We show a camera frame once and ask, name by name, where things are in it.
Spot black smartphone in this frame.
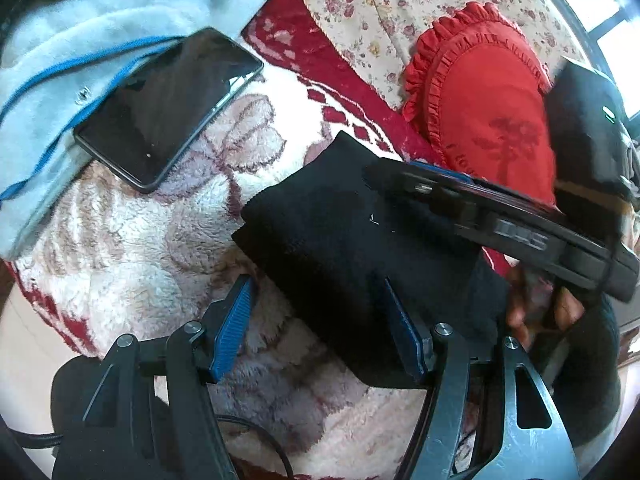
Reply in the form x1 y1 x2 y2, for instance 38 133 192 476
72 27 265 194

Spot black pants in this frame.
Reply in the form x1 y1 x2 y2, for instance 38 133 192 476
231 130 511 389

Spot red heart-shaped ruffled pillow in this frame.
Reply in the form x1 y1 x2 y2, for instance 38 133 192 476
401 1 568 208

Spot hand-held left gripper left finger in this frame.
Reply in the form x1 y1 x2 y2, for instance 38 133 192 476
50 275 259 480

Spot person's right hand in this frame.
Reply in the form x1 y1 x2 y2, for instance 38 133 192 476
505 260 587 350

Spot red and white plush blanket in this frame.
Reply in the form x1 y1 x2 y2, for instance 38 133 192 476
5 0 556 480

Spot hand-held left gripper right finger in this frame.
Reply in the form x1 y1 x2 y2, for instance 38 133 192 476
367 272 581 480

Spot window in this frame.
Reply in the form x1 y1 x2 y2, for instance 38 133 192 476
532 0 640 128

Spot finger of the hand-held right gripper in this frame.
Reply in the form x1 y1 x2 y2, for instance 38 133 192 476
362 160 568 233

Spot black cable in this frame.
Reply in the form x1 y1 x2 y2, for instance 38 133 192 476
215 412 294 480

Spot light blue fleece-lined jacket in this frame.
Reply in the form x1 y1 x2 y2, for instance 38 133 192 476
0 0 292 262

